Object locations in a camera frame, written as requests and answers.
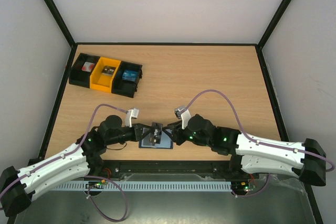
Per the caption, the black card in yellow bin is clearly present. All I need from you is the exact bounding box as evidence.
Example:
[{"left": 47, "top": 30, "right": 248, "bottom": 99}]
[{"left": 102, "top": 66, "right": 116, "bottom": 76}]

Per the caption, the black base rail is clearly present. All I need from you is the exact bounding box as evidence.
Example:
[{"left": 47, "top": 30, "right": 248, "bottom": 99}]
[{"left": 99, "top": 161, "right": 239, "bottom": 179}]

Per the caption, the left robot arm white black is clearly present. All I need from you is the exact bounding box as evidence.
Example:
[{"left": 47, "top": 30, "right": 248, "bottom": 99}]
[{"left": 1, "top": 115, "right": 162, "bottom": 217}]

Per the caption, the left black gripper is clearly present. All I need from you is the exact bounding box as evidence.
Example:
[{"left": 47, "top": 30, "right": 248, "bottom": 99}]
[{"left": 106, "top": 123, "right": 153, "bottom": 146}]

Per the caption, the right black storage bin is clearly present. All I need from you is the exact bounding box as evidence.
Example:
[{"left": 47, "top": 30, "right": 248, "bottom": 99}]
[{"left": 112, "top": 61, "right": 142, "bottom": 98}]

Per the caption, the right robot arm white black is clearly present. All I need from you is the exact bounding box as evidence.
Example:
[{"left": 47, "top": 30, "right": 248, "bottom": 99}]
[{"left": 163, "top": 114, "right": 327, "bottom": 186}]

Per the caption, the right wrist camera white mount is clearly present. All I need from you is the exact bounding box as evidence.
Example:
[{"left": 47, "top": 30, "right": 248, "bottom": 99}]
[{"left": 174, "top": 105, "right": 192, "bottom": 130}]

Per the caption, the light blue slotted cable duct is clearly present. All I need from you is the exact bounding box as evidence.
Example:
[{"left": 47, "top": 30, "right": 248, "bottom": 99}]
[{"left": 53, "top": 181, "right": 232, "bottom": 192}]

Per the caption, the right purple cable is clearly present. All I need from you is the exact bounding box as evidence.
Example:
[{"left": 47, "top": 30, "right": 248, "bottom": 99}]
[{"left": 185, "top": 89, "right": 336, "bottom": 198}]

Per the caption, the yellow storage bin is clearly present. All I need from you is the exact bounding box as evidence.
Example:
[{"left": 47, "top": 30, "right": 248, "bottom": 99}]
[{"left": 90, "top": 57, "right": 121, "bottom": 93}]

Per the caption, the blue card in bin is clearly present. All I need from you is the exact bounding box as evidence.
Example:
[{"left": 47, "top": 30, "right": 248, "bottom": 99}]
[{"left": 122, "top": 70, "right": 139, "bottom": 82}]

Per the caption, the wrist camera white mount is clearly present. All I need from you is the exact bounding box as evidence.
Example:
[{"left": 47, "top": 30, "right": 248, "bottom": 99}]
[
  {"left": 124, "top": 108, "right": 140, "bottom": 127},
  {"left": 174, "top": 105, "right": 192, "bottom": 130}
]

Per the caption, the red white card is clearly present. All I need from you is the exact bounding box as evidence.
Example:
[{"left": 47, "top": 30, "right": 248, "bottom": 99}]
[{"left": 81, "top": 61, "right": 95, "bottom": 72}]

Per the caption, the black enclosure frame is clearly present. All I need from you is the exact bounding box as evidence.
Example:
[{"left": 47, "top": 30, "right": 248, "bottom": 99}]
[{"left": 6, "top": 0, "right": 324, "bottom": 224}]

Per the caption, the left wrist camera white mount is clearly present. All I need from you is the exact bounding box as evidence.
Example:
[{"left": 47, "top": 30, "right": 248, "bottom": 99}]
[{"left": 124, "top": 108, "right": 140, "bottom": 127}]

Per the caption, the black VIP card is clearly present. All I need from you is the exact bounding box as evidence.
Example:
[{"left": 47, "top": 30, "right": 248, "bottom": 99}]
[{"left": 149, "top": 122, "right": 163, "bottom": 146}]

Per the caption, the blue leather card holder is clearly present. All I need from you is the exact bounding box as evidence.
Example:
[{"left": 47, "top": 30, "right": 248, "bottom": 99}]
[{"left": 139, "top": 127, "right": 173, "bottom": 150}]

